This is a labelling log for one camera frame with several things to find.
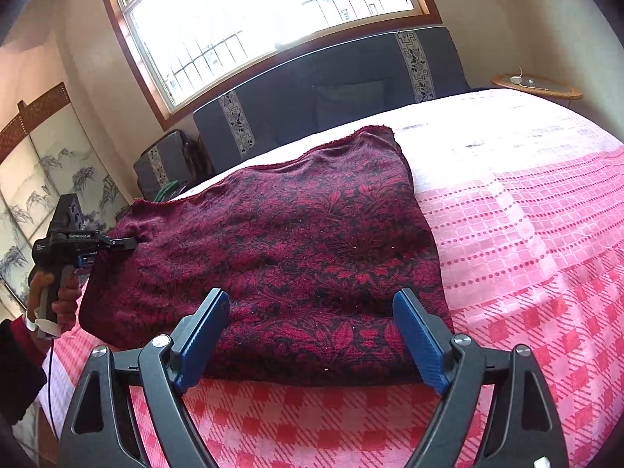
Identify window with brown frame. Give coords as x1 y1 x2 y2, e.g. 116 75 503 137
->
99 0 443 128

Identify folding screen with landscape painting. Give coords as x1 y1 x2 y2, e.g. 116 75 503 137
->
0 82 130 310

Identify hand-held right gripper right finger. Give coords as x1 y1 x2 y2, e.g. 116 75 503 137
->
392 289 570 468

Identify person's left forearm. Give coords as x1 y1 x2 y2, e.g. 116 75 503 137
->
0 317 50 425

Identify thin white cable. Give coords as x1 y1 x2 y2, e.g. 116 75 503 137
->
46 339 55 449

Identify dark red patterned sweater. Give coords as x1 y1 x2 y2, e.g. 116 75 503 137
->
78 126 455 387

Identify person's left hand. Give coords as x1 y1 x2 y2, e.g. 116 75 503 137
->
27 270 83 333

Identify white wrist strap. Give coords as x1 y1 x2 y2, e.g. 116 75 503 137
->
27 318 60 341

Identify pink checked blanket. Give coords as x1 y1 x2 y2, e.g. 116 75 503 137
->
36 89 624 468

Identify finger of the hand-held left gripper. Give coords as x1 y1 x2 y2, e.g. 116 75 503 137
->
97 236 138 253

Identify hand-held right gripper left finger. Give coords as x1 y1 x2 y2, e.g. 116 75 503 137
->
57 289 230 468

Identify green cloth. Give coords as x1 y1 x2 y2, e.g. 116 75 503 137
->
155 181 182 203

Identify grey-blue sofa with patterned bands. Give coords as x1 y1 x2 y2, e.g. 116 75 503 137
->
192 26 473 176

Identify round wooden side table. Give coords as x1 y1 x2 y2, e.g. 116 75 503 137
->
491 73 584 108

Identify wooden armchair with grey-blue cushion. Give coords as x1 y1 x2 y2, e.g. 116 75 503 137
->
133 129 206 202

